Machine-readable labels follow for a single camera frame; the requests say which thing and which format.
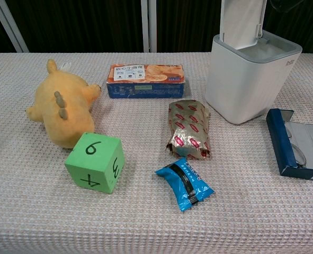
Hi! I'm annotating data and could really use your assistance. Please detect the white trash bin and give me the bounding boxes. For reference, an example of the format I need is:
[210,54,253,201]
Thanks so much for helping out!
[205,30,303,125]

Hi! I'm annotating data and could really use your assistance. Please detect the open blue glasses case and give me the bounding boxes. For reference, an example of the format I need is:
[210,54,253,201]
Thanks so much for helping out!
[266,108,313,183]

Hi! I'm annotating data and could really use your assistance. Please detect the white plastic bin lid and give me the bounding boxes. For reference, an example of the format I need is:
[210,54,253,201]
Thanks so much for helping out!
[218,0,267,51]

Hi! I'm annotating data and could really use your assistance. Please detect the gold red foil package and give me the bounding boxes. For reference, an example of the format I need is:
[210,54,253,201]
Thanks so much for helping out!
[166,99,211,161]

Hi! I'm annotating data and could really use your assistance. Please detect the orange blue cookie box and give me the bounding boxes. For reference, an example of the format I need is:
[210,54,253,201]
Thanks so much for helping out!
[106,64,185,99]

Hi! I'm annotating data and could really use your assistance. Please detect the blue snack packet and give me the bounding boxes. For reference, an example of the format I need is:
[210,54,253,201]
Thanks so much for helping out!
[155,157,216,213]

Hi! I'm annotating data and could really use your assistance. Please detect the green numbered foam cube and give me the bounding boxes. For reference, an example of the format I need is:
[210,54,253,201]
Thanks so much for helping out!
[64,132,126,195]

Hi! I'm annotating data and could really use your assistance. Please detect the white waffle tablecloth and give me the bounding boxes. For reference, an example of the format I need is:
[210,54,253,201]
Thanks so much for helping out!
[0,52,313,254]

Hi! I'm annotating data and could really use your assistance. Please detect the orange plush toy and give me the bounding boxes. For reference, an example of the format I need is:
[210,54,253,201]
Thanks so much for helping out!
[25,59,102,149]

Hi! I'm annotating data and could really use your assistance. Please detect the black curtain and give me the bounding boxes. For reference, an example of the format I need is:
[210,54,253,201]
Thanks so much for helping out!
[0,0,313,55]

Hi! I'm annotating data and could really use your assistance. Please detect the white metal frame post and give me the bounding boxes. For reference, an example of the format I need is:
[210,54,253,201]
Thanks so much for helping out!
[141,0,158,53]

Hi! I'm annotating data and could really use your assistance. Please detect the thin metal frame glasses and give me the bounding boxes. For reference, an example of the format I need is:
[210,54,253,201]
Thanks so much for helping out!
[285,121,308,168]

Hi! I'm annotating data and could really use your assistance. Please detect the slanted white metal frame bar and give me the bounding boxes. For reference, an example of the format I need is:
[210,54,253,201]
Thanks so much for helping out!
[0,0,30,53]

